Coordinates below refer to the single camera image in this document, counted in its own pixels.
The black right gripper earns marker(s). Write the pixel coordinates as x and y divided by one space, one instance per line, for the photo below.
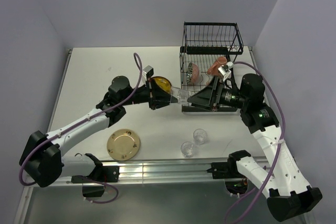
209 97

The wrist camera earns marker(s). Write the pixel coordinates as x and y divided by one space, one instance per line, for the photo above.
225 71
147 72

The large pink floral mug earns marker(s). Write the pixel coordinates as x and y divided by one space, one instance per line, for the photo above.
212 70

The aluminium mounting rail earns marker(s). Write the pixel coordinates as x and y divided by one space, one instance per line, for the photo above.
190 170

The yellow patterned plate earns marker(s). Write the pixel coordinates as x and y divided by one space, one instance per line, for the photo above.
163 83

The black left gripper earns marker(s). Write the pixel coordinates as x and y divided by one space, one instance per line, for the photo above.
159 97

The clear glass cup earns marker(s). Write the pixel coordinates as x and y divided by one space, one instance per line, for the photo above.
199 136
188 149
179 96

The black white patterned bowl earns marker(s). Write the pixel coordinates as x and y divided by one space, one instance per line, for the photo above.
192 73

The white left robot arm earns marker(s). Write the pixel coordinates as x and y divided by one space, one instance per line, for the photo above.
43 157

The black wire dish rack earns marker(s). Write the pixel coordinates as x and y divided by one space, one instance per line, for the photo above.
205 46

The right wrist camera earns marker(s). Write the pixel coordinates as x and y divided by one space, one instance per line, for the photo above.
225 71

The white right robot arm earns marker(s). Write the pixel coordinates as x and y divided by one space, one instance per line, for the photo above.
287 192

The beige floral plate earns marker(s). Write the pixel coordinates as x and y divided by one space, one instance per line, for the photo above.
123 145

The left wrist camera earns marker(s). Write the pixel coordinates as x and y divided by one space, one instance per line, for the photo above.
147 72

